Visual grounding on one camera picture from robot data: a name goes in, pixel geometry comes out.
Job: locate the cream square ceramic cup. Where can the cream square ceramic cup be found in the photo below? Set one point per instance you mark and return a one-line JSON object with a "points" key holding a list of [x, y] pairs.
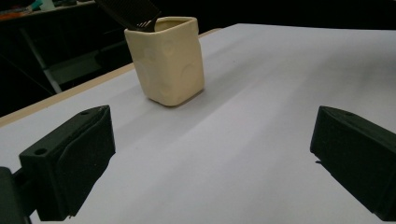
{"points": [[169, 65]]}

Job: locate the black spatula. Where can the black spatula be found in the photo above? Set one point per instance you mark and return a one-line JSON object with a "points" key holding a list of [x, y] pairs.
{"points": [[130, 12]]}

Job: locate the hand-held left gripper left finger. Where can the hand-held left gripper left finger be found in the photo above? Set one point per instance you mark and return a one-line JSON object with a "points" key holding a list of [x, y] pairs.
{"points": [[71, 165]]}

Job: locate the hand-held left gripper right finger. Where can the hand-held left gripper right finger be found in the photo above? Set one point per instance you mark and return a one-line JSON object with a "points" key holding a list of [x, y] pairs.
{"points": [[358, 158]]}

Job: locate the white table sheet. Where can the white table sheet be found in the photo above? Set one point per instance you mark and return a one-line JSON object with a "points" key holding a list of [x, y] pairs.
{"points": [[233, 161]]}

